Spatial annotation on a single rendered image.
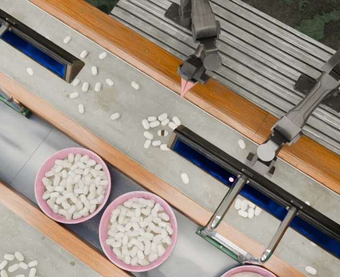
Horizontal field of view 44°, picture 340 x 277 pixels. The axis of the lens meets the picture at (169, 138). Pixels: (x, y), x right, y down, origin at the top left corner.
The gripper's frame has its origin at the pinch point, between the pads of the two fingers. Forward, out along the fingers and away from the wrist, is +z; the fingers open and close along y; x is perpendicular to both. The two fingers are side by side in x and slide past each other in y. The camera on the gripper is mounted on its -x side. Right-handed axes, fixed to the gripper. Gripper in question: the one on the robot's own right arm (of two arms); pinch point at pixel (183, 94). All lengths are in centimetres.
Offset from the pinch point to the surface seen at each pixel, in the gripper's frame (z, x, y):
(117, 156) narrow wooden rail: 28.4, -11.8, -8.5
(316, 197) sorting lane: 9, 8, 58
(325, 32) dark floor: -25, 134, 31
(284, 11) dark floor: -24, 133, 4
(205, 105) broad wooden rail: 3.2, 10.6, 7.2
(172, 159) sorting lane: 22.1, -3.2, 8.0
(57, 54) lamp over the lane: -2.7, -31.0, -32.1
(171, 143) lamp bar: 2.0, -30.2, 9.8
